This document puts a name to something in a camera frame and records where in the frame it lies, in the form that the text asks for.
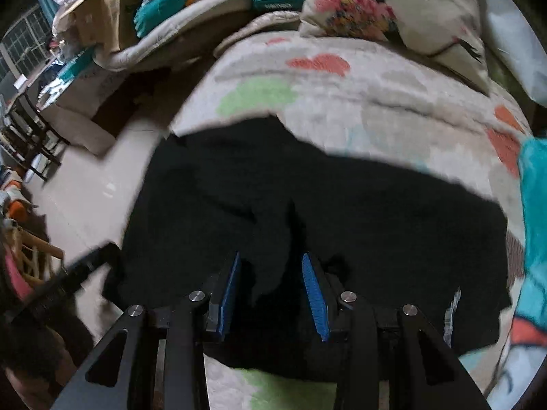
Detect cardboard box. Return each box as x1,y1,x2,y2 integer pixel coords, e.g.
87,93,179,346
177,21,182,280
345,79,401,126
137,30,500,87
55,0,142,52

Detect black metal rack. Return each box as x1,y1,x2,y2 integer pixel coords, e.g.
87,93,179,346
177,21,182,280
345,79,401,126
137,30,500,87
0,90,71,182

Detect floral printed blanket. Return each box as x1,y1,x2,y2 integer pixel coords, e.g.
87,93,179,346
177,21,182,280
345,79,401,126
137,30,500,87
169,9,535,410

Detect teal printed cloth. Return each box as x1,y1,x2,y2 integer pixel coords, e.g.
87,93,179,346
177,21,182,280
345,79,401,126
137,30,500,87
504,137,547,406

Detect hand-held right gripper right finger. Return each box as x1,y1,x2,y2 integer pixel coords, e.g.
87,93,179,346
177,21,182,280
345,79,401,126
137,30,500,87
302,252,492,410

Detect beige folded quilt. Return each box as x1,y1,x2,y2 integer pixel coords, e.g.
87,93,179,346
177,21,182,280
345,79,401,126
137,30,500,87
100,0,257,71

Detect white pillow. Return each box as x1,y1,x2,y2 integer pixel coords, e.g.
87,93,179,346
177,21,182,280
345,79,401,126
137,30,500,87
474,0,547,107

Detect floral bird printed pillow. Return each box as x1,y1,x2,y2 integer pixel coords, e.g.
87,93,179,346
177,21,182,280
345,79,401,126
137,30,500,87
298,0,492,95

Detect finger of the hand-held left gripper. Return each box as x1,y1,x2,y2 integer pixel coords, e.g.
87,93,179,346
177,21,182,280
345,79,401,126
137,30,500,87
0,243,122,329

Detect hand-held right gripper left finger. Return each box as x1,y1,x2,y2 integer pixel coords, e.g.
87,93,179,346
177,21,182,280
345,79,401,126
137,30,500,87
50,251,242,410

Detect black pants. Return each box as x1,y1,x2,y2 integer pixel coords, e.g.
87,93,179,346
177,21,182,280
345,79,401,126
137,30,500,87
102,115,512,384

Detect wooden stool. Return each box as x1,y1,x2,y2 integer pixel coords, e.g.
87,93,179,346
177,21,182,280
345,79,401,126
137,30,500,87
0,218,65,295

